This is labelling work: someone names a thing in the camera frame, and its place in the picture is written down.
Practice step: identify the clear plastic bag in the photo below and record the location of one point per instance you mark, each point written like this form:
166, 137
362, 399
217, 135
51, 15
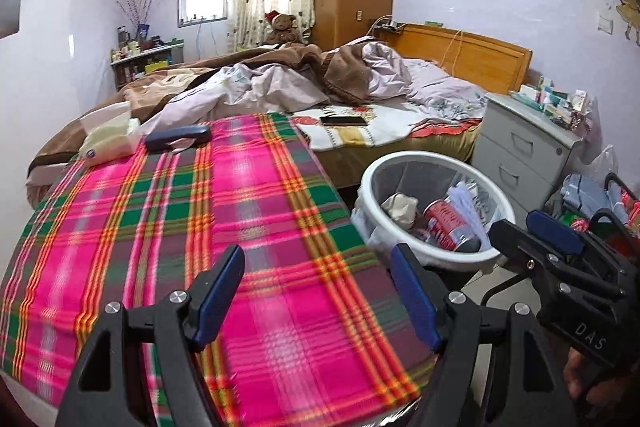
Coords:
605, 167

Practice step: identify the person's right hand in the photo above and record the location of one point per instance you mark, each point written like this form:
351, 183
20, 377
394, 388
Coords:
582, 377

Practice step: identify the grey drawer nightstand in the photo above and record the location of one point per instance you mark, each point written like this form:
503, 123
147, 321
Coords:
520, 147

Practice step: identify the power strip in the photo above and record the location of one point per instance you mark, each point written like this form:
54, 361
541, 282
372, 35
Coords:
392, 25

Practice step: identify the white rose print bed cover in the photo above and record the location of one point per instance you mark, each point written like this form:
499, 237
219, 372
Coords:
350, 132

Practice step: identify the square wall mirror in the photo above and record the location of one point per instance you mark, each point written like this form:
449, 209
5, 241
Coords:
11, 7

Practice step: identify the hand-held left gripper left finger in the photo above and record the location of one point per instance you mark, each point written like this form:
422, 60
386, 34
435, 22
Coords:
220, 292

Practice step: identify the folded blue cloth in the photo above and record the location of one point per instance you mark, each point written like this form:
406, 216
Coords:
582, 194

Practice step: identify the pink green plaid tablecloth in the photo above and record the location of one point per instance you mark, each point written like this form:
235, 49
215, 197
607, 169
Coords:
275, 257

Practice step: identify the pale floral bed sheet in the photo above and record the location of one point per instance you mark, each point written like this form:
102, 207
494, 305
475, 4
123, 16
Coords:
440, 87

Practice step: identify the dried branches in vase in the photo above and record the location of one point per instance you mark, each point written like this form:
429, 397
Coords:
142, 9

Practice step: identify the white plastic bin liner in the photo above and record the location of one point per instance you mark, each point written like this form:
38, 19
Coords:
370, 227

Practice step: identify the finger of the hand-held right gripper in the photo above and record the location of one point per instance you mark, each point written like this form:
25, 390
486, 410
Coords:
515, 239
555, 232

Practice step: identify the white wall switch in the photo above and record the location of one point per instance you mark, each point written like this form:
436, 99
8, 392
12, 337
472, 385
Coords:
605, 25

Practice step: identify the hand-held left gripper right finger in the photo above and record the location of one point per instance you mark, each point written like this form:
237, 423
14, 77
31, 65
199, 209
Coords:
415, 302

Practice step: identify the beige paper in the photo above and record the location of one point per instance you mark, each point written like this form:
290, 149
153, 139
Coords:
400, 209

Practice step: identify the soft tissue pack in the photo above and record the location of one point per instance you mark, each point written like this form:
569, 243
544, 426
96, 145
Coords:
107, 142

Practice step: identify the small white twisted foam roll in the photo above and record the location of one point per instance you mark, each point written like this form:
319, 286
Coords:
465, 202

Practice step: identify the white round waste bin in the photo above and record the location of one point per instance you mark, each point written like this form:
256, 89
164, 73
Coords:
372, 177

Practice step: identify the brown fleece blanket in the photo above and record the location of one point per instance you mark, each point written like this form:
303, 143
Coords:
350, 67

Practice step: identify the black phone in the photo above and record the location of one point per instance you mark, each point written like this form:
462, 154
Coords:
344, 120

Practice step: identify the red patterned bag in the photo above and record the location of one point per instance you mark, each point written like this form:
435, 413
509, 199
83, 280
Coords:
632, 209

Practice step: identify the pile of boxes on nightstand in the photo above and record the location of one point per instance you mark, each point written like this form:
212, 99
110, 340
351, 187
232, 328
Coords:
555, 99

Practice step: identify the row of toiletry bottles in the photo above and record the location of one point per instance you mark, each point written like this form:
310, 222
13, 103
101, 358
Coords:
130, 49

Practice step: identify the teddy bear with red hat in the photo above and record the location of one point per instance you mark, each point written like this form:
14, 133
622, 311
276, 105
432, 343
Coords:
282, 27

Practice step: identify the white wall shelf unit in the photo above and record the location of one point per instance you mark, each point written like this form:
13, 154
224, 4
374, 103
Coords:
150, 54

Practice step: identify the bed with gold valance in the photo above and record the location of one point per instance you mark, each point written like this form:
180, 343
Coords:
440, 144

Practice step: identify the small window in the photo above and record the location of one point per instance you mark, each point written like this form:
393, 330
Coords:
202, 2

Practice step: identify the wooden bed headboard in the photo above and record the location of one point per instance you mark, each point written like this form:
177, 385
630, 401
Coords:
480, 52

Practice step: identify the dark blue glasses case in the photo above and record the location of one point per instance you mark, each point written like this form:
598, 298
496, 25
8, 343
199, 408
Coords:
177, 137

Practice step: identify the crushed red drink can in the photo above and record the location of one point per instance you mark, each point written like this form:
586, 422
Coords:
445, 222

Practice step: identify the pale crumpled quilt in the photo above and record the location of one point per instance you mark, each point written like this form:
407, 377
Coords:
260, 87

